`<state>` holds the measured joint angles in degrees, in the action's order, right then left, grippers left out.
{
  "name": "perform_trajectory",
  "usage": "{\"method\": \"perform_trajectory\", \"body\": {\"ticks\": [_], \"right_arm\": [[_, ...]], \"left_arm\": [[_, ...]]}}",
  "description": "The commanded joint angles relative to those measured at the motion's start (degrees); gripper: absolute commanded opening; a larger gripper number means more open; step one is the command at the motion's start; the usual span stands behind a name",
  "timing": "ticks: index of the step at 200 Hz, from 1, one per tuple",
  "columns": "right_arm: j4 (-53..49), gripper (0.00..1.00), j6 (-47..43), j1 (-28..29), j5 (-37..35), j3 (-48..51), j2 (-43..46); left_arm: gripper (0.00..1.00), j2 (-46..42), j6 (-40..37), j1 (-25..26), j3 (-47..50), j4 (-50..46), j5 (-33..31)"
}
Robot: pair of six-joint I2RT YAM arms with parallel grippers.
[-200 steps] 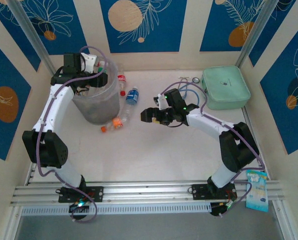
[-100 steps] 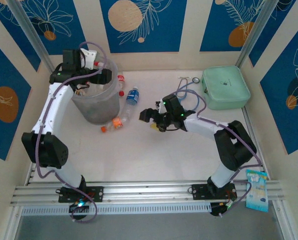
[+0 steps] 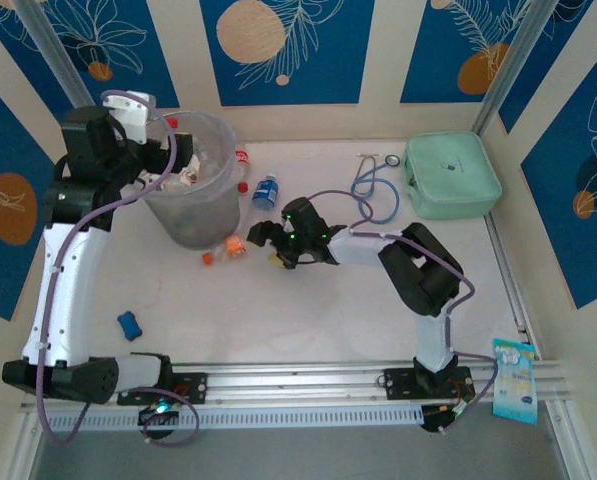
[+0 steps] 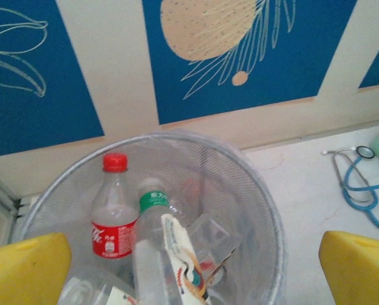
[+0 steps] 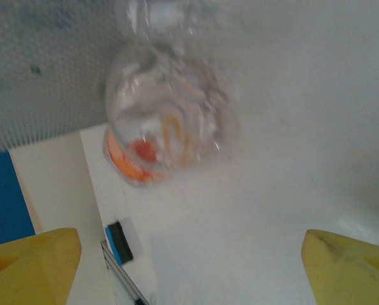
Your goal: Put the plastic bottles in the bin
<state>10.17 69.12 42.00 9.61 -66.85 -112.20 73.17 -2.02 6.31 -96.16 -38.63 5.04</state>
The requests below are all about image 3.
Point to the blue white wipes packet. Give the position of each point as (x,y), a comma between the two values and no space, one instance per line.
(515,385)

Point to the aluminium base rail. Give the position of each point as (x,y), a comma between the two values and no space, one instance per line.
(298,385)

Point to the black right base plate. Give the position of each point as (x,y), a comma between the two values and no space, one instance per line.
(400,385)

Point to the aluminium side rail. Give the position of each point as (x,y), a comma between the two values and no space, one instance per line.
(502,255)

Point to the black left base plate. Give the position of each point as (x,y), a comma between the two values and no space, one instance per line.
(193,387)

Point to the blue stethoscope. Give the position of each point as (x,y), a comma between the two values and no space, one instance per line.
(364,172)

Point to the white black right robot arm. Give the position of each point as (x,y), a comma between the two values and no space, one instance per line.
(363,250)

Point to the mint green zip case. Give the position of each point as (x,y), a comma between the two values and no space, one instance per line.
(453,170)

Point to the small blue label bottle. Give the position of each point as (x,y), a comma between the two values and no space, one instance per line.
(265,192)

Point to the translucent plastic bin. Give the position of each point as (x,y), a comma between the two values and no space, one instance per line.
(198,215)

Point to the orange label plastic bottle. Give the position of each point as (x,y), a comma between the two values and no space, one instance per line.
(234,245)

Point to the black controller board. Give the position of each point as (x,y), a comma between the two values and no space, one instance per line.
(438,417)
(158,412)

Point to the small blue rubber object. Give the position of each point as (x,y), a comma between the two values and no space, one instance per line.
(129,325)

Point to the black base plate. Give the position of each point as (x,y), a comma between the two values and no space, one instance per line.
(400,385)
(193,387)

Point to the aluminium frame post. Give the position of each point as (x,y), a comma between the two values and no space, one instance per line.
(48,40)
(518,60)

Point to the small red label cola bottle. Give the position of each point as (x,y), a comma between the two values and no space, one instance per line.
(243,157)

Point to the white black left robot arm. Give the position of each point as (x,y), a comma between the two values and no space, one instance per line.
(68,300)

